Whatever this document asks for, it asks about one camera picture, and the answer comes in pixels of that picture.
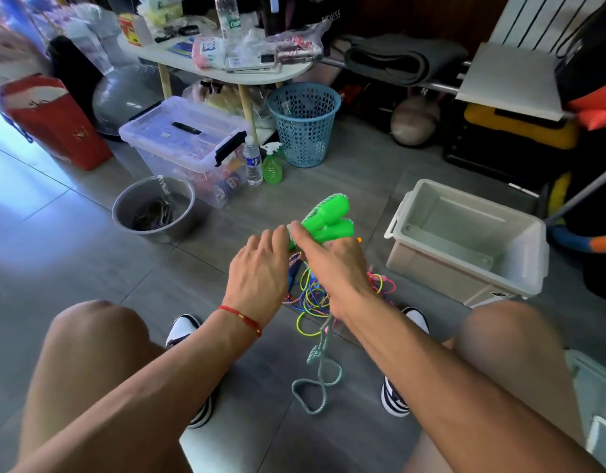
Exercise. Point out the person's left hand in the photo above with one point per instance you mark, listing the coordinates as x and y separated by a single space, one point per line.
259 276

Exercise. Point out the person's right hand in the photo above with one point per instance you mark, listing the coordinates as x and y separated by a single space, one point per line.
332 266

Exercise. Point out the white plastic bin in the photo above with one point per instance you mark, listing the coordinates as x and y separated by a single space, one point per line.
460 236

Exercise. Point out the person's right forearm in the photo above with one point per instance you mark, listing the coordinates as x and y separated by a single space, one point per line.
460 389

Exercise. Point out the person's left forearm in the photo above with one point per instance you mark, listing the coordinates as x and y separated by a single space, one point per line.
135 409

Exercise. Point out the person's left leg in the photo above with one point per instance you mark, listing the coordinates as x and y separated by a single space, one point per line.
86 369

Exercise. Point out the person's leg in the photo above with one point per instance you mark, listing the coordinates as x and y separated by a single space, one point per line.
520 359
86 369

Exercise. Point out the person's right leg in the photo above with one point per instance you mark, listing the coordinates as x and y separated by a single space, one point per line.
520 359

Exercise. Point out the white bin lid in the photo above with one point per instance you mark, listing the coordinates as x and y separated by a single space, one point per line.
594 409

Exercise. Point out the black white left shoe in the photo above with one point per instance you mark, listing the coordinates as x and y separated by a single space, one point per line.
182 330

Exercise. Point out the black white shoe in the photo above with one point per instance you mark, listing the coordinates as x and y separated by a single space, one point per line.
182 330
393 399

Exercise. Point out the green spray bottle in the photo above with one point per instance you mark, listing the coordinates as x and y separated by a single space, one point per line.
273 170

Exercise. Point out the small plastic water bottle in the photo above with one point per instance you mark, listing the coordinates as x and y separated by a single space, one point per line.
254 167

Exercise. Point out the blue mesh plastic basket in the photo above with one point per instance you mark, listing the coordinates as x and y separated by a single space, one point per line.
303 128

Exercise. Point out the black white right shoe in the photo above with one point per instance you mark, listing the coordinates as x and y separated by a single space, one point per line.
393 399

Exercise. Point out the grey metal basin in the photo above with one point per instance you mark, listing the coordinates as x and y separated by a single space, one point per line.
125 207

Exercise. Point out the clear bin with black latches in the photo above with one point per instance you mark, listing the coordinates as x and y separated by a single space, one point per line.
175 138

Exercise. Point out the brown ball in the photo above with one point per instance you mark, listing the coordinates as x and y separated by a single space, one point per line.
414 121

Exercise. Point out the grey folded mat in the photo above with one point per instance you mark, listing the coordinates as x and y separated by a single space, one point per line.
406 62

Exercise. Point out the grey exercise ball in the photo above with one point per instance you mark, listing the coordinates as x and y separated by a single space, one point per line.
125 98

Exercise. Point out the clear plastic bag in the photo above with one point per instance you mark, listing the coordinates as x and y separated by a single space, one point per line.
301 42

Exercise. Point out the pink white packet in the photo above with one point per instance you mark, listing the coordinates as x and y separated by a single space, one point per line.
209 52

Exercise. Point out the yellow black case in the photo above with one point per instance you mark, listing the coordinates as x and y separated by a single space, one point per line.
520 128

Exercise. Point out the white round table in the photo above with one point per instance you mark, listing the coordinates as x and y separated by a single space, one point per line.
175 56

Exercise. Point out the red bag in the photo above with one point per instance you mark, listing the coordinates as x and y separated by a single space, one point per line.
56 133

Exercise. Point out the multicoloured hula hoop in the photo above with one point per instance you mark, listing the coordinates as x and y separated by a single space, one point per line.
584 241

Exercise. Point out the grey flat board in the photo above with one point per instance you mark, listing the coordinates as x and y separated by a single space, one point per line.
510 83

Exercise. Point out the large plastic water bottle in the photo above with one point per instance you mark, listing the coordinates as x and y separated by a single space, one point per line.
227 12

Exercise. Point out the white green pack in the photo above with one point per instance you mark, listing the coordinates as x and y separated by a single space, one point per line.
160 12

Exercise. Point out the white plastic bag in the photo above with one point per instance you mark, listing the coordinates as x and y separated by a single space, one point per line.
91 39

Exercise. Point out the black red inflatable toy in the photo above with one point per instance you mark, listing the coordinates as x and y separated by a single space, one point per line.
594 83

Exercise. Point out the white radiator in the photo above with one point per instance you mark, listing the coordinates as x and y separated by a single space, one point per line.
539 19

